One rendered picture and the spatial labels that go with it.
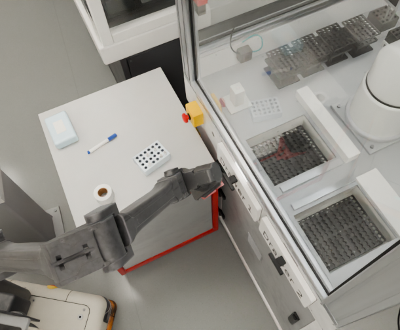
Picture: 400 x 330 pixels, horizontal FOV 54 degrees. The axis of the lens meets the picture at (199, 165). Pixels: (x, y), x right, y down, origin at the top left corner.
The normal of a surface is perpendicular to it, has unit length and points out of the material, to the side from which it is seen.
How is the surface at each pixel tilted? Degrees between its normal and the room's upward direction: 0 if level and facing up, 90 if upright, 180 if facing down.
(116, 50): 90
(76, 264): 37
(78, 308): 0
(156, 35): 90
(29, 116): 0
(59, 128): 0
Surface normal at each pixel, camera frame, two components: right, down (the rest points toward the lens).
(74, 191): -0.04, -0.47
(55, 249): 0.42, -0.04
